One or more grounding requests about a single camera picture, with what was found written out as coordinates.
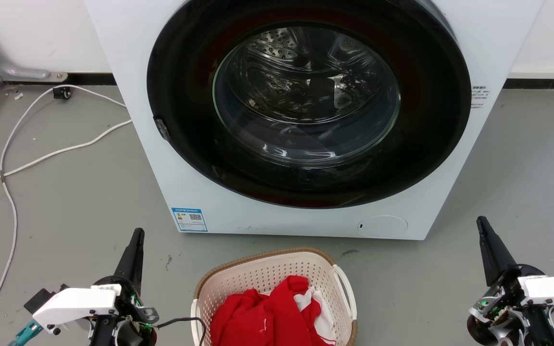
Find grey metal pipe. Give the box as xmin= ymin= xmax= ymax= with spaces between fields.
xmin=0 ymin=10 xmax=69 ymax=83

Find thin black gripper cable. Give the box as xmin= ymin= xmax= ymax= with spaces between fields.
xmin=154 ymin=317 xmax=207 ymax=346

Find grey door latch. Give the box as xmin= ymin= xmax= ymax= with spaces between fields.
xmin=153 ymin=115 xmax=171 ymax=142

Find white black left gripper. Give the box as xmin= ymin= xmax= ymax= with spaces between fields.
xmin=32 ymin=228 xmax=160 ymax=346

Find round black washer door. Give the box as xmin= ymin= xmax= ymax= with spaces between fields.
xmin=147 ymin=0 xmax=472 ymax=209

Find round white filter cover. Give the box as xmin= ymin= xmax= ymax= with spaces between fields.
xmin=357 ymin=215 xmax=408 ymax=238

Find white power cable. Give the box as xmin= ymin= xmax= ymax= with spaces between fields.
xmin=0 ymin=119 xmax=133 ymax=191

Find beige perforated laundry basket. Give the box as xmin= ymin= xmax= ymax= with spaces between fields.
xmin=190 ymin=247 xmax=358 ymax=346

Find long white looped cable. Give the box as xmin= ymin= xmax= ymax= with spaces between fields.
xmin=0 ymin=85 xmax=128 ymax=344

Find blue energy label sticker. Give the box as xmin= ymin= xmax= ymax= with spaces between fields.
xmin=171 ymin=207 xmax=208 ymax=233

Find white garment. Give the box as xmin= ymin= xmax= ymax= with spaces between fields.
xmin=293 ymin=287 xmax=337 ymax=343

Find red garment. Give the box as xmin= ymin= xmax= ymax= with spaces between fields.
xmin=209 ymin=275 xmax=335 ymax=346

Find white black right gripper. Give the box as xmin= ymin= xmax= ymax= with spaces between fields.
xmin=466 ymin=216 xmax=554 ymax=346

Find white front-load washing machine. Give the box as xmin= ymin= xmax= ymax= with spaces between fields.
xmin=84 ymin=0 xmax=546 ymax=241

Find small printed text label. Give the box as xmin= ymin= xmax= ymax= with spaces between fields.
xmin=470 ymin=85 xmax=491 ymax=110

